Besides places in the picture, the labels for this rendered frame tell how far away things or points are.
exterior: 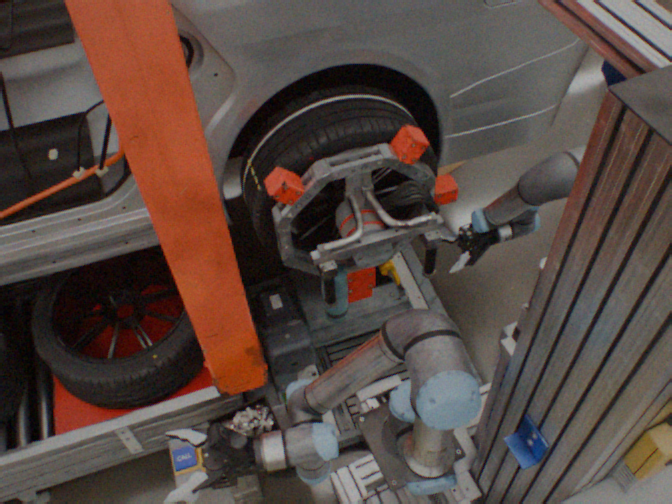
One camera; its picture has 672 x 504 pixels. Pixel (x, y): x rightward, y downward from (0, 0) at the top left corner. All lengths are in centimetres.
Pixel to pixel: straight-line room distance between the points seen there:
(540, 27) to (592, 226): 142
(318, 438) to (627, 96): 88
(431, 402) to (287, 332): 134
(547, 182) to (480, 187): 179
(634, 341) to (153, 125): 93
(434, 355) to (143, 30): 76
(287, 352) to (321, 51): 109
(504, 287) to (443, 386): 197
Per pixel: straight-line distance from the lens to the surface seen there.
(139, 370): 243
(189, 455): 228
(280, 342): 249
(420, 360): 125
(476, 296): 310
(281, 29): 193
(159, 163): 142
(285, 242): 217
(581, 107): 411
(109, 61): 127
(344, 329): 277
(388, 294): 280
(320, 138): 203
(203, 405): 247
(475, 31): 220
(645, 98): 87
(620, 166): 89
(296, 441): 140
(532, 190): 178
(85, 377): 248
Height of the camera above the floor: 255
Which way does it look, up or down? 52 degrees down
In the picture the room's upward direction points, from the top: 3 degrees counter-clockwise
